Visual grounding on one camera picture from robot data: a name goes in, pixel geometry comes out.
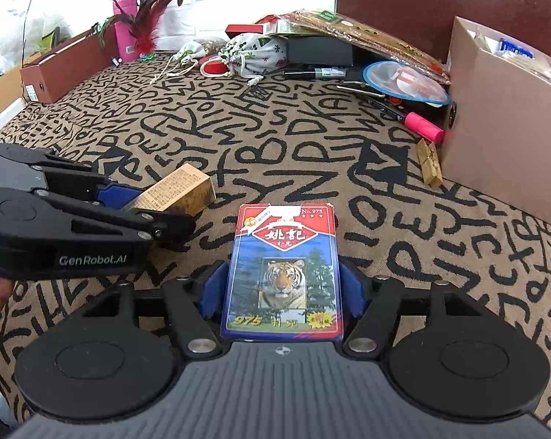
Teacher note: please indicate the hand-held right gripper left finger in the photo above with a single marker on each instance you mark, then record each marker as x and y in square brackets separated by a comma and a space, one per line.
[211, 290]

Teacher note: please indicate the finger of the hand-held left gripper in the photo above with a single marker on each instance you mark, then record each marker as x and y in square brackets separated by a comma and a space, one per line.
[115, 194]
[174, 228]

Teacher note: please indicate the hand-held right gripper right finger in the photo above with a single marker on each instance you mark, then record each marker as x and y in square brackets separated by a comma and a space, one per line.
[352, 290]

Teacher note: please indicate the small gold box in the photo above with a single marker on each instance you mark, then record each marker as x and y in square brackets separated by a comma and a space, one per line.
[184, 190]

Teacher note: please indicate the tiger playing card box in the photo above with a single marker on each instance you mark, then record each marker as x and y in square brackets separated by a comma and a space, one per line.
[280, 256]

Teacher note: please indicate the brown cardboard box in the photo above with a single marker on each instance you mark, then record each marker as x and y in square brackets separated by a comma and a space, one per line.
[494, 123]

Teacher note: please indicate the wooden clothespins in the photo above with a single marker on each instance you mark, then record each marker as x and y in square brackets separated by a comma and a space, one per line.
[430, 162]

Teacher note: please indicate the letter printed blanket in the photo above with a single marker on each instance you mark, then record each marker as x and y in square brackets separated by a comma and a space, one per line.
[302, 146]

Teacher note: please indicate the red tape roll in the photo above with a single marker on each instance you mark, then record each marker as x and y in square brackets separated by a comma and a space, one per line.
[211, 67]

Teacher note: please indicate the pink bottle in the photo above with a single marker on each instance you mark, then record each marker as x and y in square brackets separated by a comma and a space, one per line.
[124, 27]

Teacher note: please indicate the red black feather toy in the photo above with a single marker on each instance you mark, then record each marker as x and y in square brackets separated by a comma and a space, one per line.
[149, 23]

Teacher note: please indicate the clear bag of seeds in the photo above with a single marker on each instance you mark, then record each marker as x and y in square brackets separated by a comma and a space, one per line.
[211, 45]

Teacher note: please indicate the pink capped marker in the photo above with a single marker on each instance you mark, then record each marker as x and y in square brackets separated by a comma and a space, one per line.
[424, 126]

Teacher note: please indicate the small red box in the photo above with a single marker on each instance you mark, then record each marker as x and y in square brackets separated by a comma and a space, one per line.
[248, 30]

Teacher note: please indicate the blue rimmed round lid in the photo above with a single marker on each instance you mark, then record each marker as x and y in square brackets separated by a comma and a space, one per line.
[403, 80]

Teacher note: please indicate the gold green packet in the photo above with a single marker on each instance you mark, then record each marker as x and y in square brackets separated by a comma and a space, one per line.
[277, 26]

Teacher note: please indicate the black box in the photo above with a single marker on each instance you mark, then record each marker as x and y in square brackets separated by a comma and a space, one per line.
[318, 52]

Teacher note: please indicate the long brown incense packet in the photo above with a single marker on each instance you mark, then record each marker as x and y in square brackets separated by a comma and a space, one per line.
[385, 41]

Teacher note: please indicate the blue box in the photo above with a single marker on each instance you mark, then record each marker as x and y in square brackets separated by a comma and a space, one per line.
[515, 48]

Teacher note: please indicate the dark wooden headboard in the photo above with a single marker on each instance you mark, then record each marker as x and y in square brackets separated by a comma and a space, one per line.
[394, 0]

